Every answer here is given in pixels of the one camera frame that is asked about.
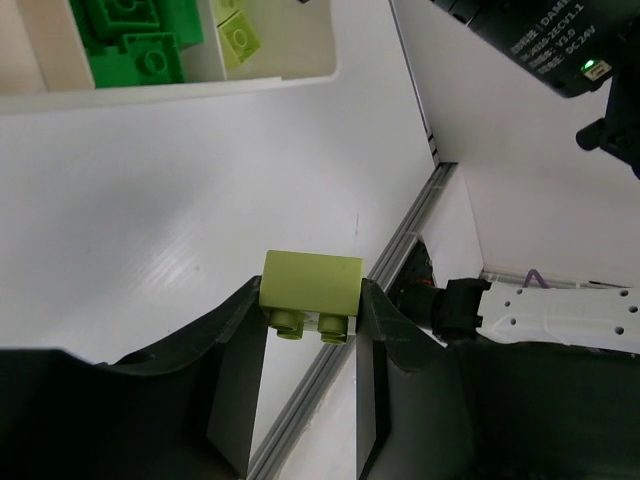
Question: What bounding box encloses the white divided plastic container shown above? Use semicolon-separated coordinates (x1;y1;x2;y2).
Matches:
1;1;338;114

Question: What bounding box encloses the aluminium rail frame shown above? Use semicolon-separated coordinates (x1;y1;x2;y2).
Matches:
244;164;459;480

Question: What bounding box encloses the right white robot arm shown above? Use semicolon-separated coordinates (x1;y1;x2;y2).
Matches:
395;1;639;353

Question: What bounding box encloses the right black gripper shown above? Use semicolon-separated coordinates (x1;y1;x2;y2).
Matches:
436;0;639;172

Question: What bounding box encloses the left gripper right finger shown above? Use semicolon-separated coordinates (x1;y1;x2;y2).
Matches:
356;279;639;479

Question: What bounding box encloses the green two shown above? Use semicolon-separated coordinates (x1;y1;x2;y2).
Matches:
70;0;204;88

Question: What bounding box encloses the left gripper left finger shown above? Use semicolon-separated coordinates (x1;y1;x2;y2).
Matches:
1;278;265;479

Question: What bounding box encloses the pale green lego brick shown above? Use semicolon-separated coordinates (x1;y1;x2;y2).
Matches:
212;0;261;69

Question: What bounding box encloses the pale yellow green lego stack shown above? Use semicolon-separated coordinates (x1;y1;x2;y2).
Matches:
259;250;364;345

